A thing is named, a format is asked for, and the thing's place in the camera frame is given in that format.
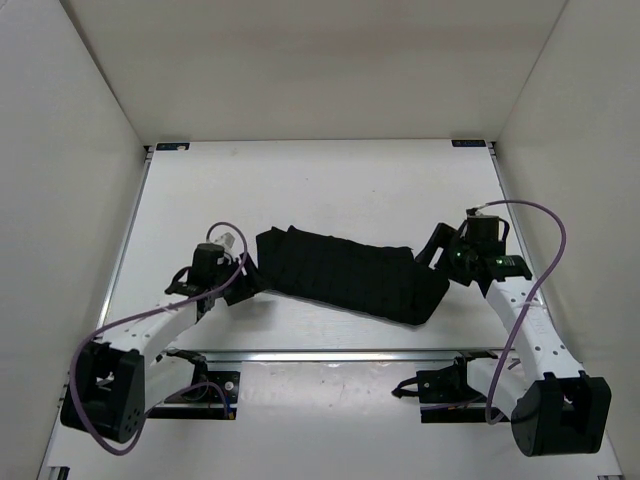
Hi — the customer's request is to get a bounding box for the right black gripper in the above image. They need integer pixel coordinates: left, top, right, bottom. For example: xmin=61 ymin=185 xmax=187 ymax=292
xmin=414 ymin=224 xmax=476 ymax=286

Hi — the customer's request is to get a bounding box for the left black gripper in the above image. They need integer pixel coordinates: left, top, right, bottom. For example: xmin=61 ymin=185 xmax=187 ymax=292
xmin=213 ymin=250 xmax=273 ymax=305

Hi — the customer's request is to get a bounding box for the black pleated skirt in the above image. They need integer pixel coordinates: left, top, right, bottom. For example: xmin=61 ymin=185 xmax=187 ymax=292
xmin=256 ymin=226 xmax=450 ymax=326

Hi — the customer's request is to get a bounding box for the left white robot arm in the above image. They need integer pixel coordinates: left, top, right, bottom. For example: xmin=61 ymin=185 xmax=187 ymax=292
xmin=60 ymin=243 xmax=266 ymax=444

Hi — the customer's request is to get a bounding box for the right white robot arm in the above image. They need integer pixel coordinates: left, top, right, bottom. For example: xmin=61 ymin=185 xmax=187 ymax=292
xmin=416 ymin=213 xmax=611 ymax=457

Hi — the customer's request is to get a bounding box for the right blue corner label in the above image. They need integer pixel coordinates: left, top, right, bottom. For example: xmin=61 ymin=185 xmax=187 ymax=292
xmin=451 ymin=139 xmax=487 ymax=148

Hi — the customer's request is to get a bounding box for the blue corner label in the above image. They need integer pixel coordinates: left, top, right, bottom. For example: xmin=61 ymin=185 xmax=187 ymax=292
xmin=155 ymin=142 xmax=190 ymax=151
xmin=451 ymin=139 xmax=487 ymax=148

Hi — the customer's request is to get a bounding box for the left blue corner label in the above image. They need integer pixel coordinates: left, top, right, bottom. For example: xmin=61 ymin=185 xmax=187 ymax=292
xmin=155 ymin=142 xmax=190 ymax=151

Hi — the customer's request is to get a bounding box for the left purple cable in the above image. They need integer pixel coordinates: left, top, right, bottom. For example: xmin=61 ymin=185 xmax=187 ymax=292
xmin=67 ymin=222 xmax=250 ymax=455

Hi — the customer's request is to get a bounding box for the front aluminium table rail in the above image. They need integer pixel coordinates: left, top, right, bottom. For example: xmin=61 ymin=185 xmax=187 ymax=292
xmin=199 ymin=351 xmax=461 ymax=364

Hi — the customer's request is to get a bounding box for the aluminium table rail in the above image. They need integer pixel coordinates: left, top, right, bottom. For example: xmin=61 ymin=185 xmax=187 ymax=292
xmin=95 ymin=145 xmax=155 ymax=328
xmin=199 ymin=351 xmax=461 ymax=364

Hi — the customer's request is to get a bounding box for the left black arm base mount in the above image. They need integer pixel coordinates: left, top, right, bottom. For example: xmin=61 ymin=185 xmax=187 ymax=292
xmin=147 ymin=349 xmax=241 ymax=421

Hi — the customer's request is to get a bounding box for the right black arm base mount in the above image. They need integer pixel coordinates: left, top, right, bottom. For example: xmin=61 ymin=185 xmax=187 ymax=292
xmin=391 ymin=351 xmax=498 ymax=424

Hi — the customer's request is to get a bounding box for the left aluminium table rail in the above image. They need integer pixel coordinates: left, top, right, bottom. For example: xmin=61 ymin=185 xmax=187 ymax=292
xmin=95 ymin=145 xmax=155 ymax=328

